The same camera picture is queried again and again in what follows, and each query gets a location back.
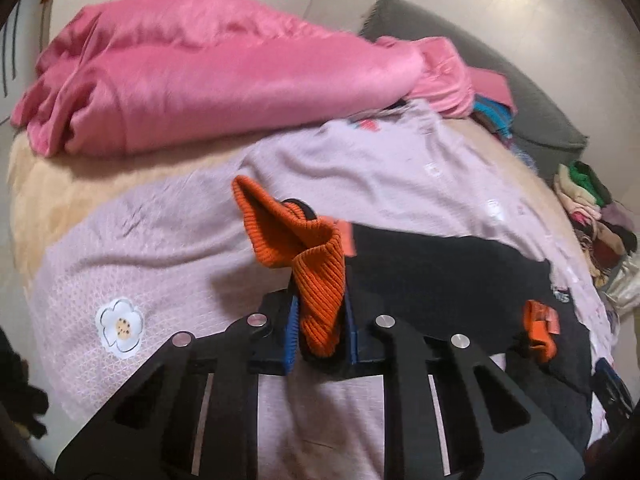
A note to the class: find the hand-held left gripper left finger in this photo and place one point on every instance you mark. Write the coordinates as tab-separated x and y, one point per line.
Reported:
293	332

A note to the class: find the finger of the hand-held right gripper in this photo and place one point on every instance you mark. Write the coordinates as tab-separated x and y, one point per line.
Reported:
610	385

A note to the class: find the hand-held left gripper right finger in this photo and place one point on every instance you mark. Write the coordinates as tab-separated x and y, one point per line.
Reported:
352	340

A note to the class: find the black sweater with orange cuffs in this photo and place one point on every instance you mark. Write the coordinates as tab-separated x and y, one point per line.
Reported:
450	280

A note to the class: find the pile of folded clothes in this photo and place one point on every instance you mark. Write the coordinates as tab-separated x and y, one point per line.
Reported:
585	195

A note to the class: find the cream shiny bag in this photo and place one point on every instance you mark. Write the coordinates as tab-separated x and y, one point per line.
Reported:
625	285

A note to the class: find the lilac flower-print blanket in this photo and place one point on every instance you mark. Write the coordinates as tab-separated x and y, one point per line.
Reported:
150	260

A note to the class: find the pink satin blanket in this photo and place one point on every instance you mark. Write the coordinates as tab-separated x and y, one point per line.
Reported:
200	85

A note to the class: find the striped colourful garment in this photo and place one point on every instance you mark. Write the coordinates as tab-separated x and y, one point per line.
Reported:
492	115

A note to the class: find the cream fluffy bed cover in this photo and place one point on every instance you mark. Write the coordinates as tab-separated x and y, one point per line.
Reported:
60	185

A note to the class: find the pink velvet garment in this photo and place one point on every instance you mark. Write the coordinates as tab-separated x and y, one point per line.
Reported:
445	80

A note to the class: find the dark cloth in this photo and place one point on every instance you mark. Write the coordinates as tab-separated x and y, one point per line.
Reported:
20	385

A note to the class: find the grey cushion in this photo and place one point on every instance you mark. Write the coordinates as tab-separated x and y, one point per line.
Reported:
530	105

